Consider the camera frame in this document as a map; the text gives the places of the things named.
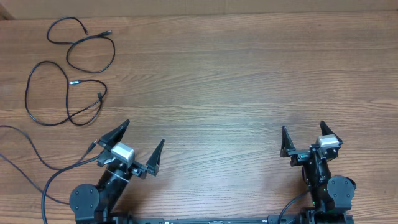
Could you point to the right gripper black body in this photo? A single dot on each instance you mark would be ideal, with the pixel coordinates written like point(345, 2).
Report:
point(303, 154)

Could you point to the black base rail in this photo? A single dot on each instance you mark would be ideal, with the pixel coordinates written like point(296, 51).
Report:
point(271, 219)

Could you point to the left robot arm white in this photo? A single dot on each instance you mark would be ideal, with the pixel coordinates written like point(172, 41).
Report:
point(95, 203)

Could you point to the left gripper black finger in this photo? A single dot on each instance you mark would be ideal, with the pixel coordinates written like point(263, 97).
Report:
point(110, 139)
point(153, 163)

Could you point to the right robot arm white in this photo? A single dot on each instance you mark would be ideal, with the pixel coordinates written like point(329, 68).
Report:
point(331, 195)

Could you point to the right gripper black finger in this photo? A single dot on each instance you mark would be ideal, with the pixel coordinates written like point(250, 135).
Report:
point(327, 131)
point(287, 146)

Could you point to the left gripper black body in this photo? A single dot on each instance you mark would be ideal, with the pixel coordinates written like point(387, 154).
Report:
point(138, 170)

